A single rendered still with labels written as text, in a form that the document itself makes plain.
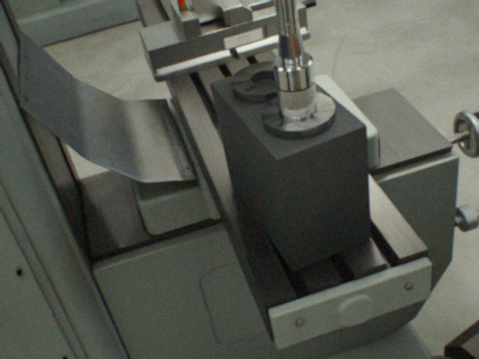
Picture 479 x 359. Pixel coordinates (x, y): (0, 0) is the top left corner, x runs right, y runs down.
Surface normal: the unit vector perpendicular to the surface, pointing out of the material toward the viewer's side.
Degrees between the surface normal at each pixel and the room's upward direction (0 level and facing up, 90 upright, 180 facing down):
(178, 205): 90
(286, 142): 0
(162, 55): 90
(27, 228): 88
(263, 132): 0
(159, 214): 90
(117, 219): 0
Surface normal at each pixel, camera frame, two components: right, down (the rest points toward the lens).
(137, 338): 0.27, 0.56
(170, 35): -0.16, -0.78
